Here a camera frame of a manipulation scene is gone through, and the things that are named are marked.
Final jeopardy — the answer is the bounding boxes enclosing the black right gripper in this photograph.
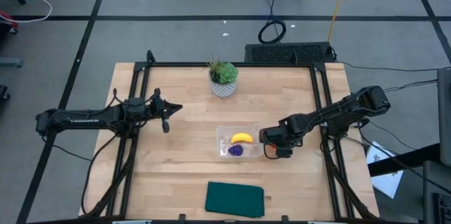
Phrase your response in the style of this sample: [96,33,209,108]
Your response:
[259,114,304,159]

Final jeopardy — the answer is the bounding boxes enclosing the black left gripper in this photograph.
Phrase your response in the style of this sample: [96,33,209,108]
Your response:
[151,88,183,134]

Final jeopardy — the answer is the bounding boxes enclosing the yellow toy banana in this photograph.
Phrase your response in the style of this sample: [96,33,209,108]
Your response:
[230,132,254,144]

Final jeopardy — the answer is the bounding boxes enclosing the purple toy grapes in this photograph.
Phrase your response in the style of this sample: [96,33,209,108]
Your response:
[228,144,244,157]

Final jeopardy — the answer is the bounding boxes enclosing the artificial plant in patterned pot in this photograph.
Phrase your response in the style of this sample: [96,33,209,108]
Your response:
[203,54,240,98]

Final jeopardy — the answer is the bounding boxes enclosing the clear plastic container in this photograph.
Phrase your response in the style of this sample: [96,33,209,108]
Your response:
[216,125,264,158]

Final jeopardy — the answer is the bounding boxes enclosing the black computer case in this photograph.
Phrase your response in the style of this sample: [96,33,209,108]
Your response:
[245,42,335,63]

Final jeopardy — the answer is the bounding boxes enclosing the dark green cloth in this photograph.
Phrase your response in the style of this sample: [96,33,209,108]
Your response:
[204,181,265,218]

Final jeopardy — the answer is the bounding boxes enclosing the white paper sheet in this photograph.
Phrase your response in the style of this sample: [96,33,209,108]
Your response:
[366,141,404,199]

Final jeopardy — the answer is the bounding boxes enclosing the black beam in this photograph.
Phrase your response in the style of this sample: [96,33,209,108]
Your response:
[368,142,441,178]

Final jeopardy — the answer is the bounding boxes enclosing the dark desk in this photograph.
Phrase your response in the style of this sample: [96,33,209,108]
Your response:
[422,160,451,224]

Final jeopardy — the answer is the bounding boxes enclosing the grey panel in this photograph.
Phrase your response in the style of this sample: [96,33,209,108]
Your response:
[436,68,451,167]

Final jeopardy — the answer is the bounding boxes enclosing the black keyboard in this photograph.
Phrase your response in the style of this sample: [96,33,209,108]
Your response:
[433,192,451,224]

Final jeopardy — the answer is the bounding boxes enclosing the black aluminium table frame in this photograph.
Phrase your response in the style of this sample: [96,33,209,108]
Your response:
[79,50,380,224]

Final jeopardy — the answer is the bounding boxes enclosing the coiled black cable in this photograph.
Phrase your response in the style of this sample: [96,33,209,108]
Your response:
[258,18,287,44]

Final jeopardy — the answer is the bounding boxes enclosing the yellow hanging cable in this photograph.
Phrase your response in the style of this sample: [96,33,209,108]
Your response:
[327,0,350,44]

